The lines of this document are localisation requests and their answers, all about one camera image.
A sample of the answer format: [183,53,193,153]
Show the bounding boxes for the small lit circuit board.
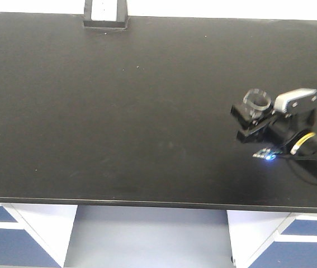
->
[253,148,282,161]

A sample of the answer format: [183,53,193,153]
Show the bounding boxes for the black white power socket column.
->
[83,0,128,29]

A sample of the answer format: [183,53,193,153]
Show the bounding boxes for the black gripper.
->
[230,103,316,148]

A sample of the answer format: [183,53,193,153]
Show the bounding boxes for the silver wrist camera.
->
[273,88,317,114]

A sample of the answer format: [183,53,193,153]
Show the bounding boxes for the blue right bench cabinet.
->
[227,210,317,267]

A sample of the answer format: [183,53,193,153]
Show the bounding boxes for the small clear glass beaker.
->
[243,88,272,118]

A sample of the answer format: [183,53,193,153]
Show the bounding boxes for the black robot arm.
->
[230,104,317,186]

